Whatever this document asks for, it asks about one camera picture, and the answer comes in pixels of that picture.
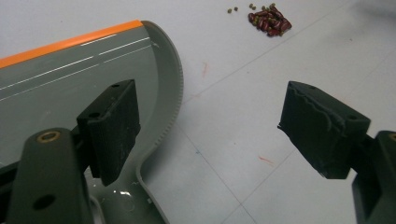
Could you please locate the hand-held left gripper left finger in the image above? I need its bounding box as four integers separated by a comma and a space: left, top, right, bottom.
76, 78, 142, 188

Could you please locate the pile of red kidney beans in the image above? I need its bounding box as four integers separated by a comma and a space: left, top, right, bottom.
247, 3, 293, 37

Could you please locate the grey dustpan with orange edge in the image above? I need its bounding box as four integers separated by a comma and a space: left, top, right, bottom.
0, 20, 184, 224

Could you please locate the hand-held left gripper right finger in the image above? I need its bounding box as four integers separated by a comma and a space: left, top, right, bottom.
277, 80, 372, 180

